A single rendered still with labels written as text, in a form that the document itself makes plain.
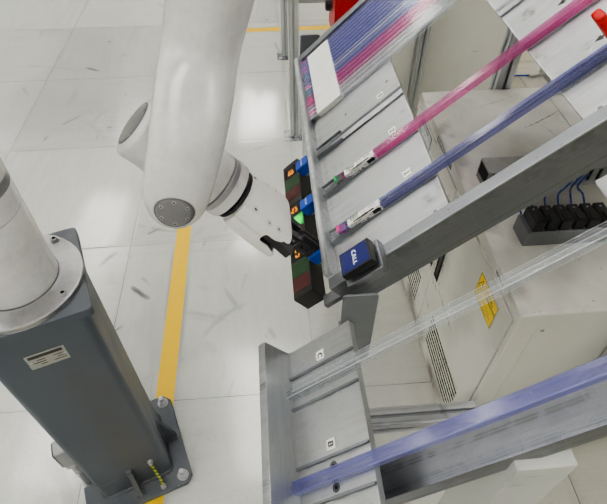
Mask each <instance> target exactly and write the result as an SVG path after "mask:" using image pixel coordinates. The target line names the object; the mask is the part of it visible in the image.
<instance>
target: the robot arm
mask: <svg viewBox="0 0 607 504"><path fill-rule="evenodd" d="M253 4H254V0H164V9H163V19H162V29H161V38H160V46H159V53H158V60H157V67H156V74H155V81H154V89H153V96H152V99H149V100H147V101H146V102H144V103H143V104H142V105H141V106H140V107H139V108H138V109H137V110H136V111H135V112H134V113H133V115H132V116H131V117H130V119H129V120H128V121H127V123H126V125H125V126H124V128H123V130H122V132H121V134H120V136H119V139H118V142H117V148H116V149H117V153H118V154H119V155H120V156H121V157H123V158H125V159H126V160H128V161H129V162H131V163H132V164H134V165H135V166H137V167H138V168H140V169H141V170H142V171H143V173H144V181H143V200H144V204H145V207H146V209H147V211H148V213H149V215H150V216H151V217H152V218H153V219H154V221H156V222H157V223H158V224H160V225H162V226H164V227H167V228H171V229H180V228H185V227H188V226H190V225H192V224H193V223H195V222H196V221H197V220H198V219H199V218H200V217H201V216H202V215H203V213H204V211H207V212H208V213H210V214H212V215H213V216H218V215H219V216H220V217H223V221H224V222H225V223H226V224H227V225H228V226H229V227H230V228H231V229H232V230H233V231H234V232H235V233H237V234H238V235H239V236H240V237H241V238H243V239H244V240H245V241H247V242H248V243H249V244H251V245H252V246H253V247H255V248H256V249H258V250H259V251H260V252H262V253H263V254H265V255H267V256H270V257H271V256H272V255H273V254H274V253H273V252H274V248H275V249H276V250H277V251H278V252H279V253H280V254H282V255H283V256H284V257H285V258H287V257H288V256H290V255H291V254H292V253H293V249H295V250H296V251H298V252H299V253H300V254H302V255H303V256H305V257H309V256H310V255H312V254H313V253H315V252H316V251H318V250H319V249H320V246H319V239H317V238H316V237H314V236H313V235H312V234H310V233H309V232H308V231H306V230H305V229H303V230H302V225H301V224H300V223H299V222H298V221H296V220H295V219H294V218H293V216H292V215H291V214H290V207H289V202H288V200H287V199H286V198H285V197H284V196H283V195H282V194H281V193H280V192H278V191H277V190H276V189H274V188H273V187H272V186H270V185H269V184H267V183H266V182H264V181H263V180H261V179H259V178H258V177H256V176H254V175H253V174H251V173H250V172H249V169H248V167H247V166H246V165H245V164H244V163H243V162H242V161H241V160H238V159H237V158H235V157H234V156H232V155H231V154H230V153H228V152H227V151H226V150H225V149H224V147H225V143H226V138H227V133H228V128H229V123H230V117H231V111H232V105H233V98H234V91H235V84H236V76H237V69H238V63H239V58H240V53H241V49H242V45H243V42H244V38H245V34H246V30H247V27H248V23H249V19H250V15H251V12H252V8H253ZM84 273H85V266H84V261H83V258H82V256H81V254H80V252H79V251H78V249H77V248H76V247H75V246H74V245H73V244H72V243H71V242H69V241H67V240H65V239H64V238H61V237H58V236H54V235H47V234H42V233H41V231H40V229H39V227H38V225H37V224H36V222H35V220H34V218H33V216H32V215H31V213H30V211H29V209H28V207H27V205H26V204H25V202H24V200H23V198H22V196H21V194H20V192H19V190H18V189H17V187H16V185H15V183H14V181H13V179H12V178H11V176H10V174H9V172H8V170H7V168H6V166H5V165H4V163H3V161H2V159H1V157H0V336H1V335H9V334H14V333H18V332H22V331H25V330H28V329H30V328H33V327H35V326H38V325H39V324H41V323H43V322H45V321H47V320H49V319H50V318H52V317H53V316H55V315H56V314H57V313H59V312H60V311H61V310H62V309H63V308H64V307H66V306H67V305H68V304H69V302H70V301H71V300H72V299H73V298H74V297H75V295H76V294H77V292H78V290H79V289H80V287H81V284H82V282H83V279H84Z"/></svg>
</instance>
